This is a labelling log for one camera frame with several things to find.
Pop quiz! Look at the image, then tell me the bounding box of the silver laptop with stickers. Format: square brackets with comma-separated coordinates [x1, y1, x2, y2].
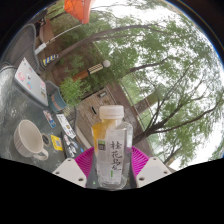
[13, 57, 49, 107]

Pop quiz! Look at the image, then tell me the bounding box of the green plant in blue pot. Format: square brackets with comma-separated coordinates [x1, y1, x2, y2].
[48, 77, 88, 114]

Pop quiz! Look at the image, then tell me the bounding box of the tape roll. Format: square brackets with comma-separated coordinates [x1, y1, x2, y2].
[40, 133, 51, 147]

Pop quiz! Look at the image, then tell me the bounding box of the blue yellow striped bollard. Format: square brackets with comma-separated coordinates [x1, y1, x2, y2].
[41, 53, 59, 67]

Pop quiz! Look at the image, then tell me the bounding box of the dark-trunked green tree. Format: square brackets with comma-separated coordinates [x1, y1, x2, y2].
[49, 0, 174, 64]
[89, 9, 224, 148]

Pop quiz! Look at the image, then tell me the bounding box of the white printed card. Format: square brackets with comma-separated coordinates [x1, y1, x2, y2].
[55, 113, 77, 139]

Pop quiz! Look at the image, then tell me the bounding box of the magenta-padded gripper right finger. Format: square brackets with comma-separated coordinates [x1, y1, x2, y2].
[128, 145, 173, 189]

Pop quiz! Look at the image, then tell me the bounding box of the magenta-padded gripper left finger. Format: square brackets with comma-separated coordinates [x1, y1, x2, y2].
[52, 147, 98, 189]

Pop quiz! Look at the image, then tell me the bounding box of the yellow card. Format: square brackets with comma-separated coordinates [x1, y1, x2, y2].
[50, 134, 64, 152]

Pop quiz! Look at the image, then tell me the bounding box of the white ribbed mug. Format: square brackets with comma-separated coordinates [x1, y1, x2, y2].
[13, 119, 50, 162]

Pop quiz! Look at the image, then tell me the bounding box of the clear plastic drink bottle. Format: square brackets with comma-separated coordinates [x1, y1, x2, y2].
[91, 105, 134, 189]

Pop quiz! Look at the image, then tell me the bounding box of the small colourful sticker card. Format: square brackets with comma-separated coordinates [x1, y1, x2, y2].
[43, 109, 57, 129]

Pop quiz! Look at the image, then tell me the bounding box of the globe-topped lamp post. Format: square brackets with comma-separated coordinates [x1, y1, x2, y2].
[72, 59, 112, 82]

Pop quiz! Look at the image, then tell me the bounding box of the orange canopy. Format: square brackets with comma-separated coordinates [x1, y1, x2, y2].
[63, 0, 93, 25]

